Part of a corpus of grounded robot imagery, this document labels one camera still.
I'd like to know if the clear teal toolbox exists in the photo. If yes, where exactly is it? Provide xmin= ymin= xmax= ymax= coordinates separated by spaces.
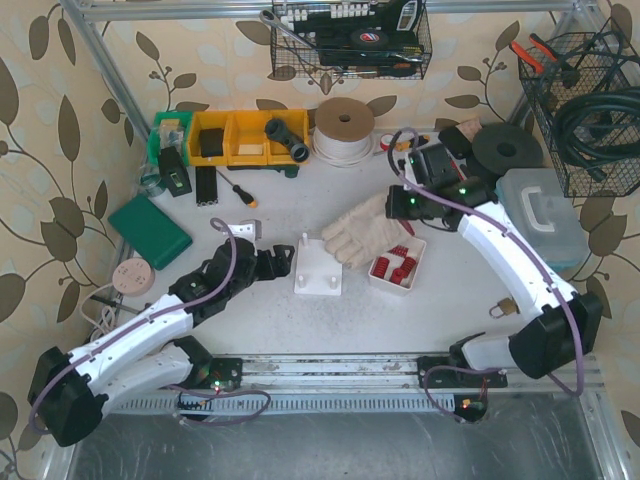
xmin=496 ymin=168 xmax=589 ymax=272

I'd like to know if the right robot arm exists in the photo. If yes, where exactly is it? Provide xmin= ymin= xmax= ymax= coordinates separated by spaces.
xmin=385 ymin=157 xmax=603 ymax=395

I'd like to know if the brass padlock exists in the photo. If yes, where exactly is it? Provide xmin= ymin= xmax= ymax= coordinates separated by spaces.
xmin=489 ymin=297 xmax=520 ymax=319

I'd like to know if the cream parts tray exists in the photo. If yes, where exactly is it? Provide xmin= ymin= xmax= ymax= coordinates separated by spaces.
xmin=368 ymin=237 xmax=426 ymax=296

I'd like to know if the wire basket with black hose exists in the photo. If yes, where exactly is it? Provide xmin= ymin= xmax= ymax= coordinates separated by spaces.
xmin=509 ymin=19 xmax=639 ymax=198

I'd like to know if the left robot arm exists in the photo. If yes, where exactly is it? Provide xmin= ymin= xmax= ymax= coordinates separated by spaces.
xmin=28 ymin=237 xmax=295 ymax=447

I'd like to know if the green storage bin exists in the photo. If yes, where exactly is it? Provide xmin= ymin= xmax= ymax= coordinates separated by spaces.
xmin=147 ymin=111 xmax=193 ymax=165

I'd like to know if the yellow storage bin row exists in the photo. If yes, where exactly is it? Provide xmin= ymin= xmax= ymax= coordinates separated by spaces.
xmin=186 ymin=109 xmax=310 ymax=168

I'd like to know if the red tape roll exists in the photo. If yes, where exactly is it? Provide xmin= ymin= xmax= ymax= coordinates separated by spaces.
xmin=379 ymin=133 xmax=393 ymax=151

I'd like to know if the white cable spool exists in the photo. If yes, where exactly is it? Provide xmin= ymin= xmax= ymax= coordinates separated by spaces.
xmin=312 ymin=97 xmax=375 ymax=168

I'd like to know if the wall wire basket with tools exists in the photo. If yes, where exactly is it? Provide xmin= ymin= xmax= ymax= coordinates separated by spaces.
xmin=259 ymin=1 xmax=432 ymax=84

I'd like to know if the black battery charger box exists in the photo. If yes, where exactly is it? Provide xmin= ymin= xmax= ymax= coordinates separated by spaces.
xmin=158 ymin=147 xmax=192 ymax=197

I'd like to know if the black sponge block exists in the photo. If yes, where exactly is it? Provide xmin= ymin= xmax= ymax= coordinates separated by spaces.
xmin=438 ymin=126 xmax=472 ymax=160

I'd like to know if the black filament spool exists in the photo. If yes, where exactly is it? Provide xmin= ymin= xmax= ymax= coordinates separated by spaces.
xmin=466 ymin=123 xmax=544 ymax=183

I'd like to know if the beige work glove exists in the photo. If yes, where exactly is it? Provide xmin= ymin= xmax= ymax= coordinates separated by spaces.
xmin=321 ymin=193 xmax=411 ymax=269

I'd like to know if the red spring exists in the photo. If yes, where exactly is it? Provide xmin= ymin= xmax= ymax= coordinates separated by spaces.
xmin=400 ymin=256 xmax=417 ymax=274
xmin=389 ymin=245 xmax=409 ymax=257
xmin=389 ymin=268 xmax=412 ymax=289
xmin=371 ymin=256 xmax=391 ymax=279

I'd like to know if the black pipe fitting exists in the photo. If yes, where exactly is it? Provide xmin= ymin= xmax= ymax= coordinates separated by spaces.
xmin=264 ymin=118 xmax=310 ymax=163

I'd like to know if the black orange handled screwdriver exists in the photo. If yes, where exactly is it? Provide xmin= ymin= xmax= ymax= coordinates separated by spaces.
xmin=216 ymin=169 xmax=258 ymax=209

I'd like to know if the black aluminium extrusion profile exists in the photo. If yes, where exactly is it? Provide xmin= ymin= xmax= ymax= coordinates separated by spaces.
xmin=195 ymin=167 xmax=218 ymax=207

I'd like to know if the white peg base plate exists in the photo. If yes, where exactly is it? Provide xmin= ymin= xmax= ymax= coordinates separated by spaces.
xmin=294 ymin=232 xmax=343 ymax=296

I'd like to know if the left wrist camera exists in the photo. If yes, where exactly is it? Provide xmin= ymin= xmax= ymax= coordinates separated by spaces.
xmin=229 ymin=219 xmax=262 ymax=243

